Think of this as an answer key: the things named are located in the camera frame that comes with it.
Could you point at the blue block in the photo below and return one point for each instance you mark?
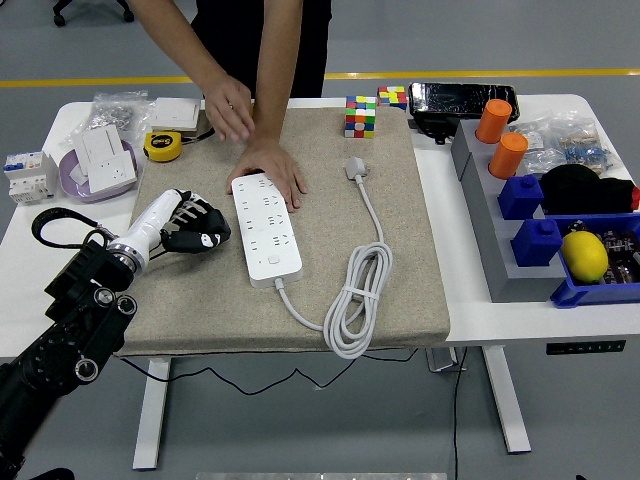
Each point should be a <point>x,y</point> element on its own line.
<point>520,197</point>
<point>536,245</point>

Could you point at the dark electronic parts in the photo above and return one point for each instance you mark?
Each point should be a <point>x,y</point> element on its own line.
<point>620,250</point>

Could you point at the black device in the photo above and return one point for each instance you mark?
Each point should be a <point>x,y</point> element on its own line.
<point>435,127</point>

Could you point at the person's left hand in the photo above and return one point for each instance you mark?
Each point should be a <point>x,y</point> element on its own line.
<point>275,165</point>

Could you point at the yellow lemon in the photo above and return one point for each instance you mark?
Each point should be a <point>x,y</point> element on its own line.
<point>584,257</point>

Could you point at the black cloth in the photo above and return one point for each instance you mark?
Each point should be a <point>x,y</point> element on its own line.
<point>580,190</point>

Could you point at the yellow tape measure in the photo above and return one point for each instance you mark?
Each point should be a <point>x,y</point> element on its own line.
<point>162,147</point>

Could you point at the red object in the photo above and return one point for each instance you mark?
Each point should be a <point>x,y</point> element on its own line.
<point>636,197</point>

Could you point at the clear bag of screws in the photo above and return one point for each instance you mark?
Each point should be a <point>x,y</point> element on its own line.
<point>115,112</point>

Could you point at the white wall socket panel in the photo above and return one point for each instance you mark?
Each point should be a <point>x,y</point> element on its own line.
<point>112,172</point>

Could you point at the orange cylinder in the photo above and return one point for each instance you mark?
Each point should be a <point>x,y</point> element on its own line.
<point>492,122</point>
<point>507,157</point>

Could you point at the black foil-wrapped box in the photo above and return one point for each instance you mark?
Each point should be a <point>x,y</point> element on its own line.
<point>460,97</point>

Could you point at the black office chair base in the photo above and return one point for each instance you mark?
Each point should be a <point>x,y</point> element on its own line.
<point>62,10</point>

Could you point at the grey peg block stand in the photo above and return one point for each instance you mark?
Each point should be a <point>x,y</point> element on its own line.
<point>500,260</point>

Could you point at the white circuit breaker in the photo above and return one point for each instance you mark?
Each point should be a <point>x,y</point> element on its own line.
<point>30,180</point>

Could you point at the white table leg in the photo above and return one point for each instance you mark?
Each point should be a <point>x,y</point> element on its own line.
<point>150,425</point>
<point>507,400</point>

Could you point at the grey-brown mat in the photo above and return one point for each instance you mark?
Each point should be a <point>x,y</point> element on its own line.
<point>200,310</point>

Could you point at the small white piece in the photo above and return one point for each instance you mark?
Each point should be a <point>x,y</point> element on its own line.
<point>77,175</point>

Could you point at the white power strip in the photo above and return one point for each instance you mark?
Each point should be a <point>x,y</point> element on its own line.
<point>267,235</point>

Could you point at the grey under-table bracket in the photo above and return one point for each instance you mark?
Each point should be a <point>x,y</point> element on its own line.
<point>442,361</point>

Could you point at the clear bag of resistors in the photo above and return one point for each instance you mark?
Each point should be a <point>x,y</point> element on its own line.
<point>585,147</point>

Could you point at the person's torso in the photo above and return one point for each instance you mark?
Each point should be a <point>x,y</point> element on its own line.
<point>230,35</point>

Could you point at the person's right hand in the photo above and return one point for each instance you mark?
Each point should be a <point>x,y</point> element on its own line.
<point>230,107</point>

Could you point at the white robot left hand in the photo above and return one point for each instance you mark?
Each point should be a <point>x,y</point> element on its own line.
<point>150,217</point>

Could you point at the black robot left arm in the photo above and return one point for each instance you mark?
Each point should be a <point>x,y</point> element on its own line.
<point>65,340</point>

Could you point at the blue plastic bin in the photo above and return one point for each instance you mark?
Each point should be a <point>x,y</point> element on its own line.
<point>575,295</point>

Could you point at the purple bowl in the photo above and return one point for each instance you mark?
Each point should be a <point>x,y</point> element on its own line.
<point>75,192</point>

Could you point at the person's left forearm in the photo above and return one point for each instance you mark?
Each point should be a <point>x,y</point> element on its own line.
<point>277,60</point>

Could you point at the small Rubik's cube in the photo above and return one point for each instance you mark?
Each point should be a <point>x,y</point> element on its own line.
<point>392,98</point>

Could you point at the white switch plate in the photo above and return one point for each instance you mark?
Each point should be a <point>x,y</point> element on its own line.
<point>175,112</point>

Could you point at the large Rubik's cube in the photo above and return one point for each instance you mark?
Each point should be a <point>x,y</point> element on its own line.
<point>360,117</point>

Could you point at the white wall switch panel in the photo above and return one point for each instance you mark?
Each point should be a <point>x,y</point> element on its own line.
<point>100,142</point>

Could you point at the person's right forearm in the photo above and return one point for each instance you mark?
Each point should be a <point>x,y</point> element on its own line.
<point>180,40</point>

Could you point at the clear bag of small parts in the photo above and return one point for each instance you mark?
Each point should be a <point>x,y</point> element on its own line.
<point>532,150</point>

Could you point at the black table control panel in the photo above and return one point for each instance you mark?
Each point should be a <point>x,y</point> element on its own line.
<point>585,347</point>

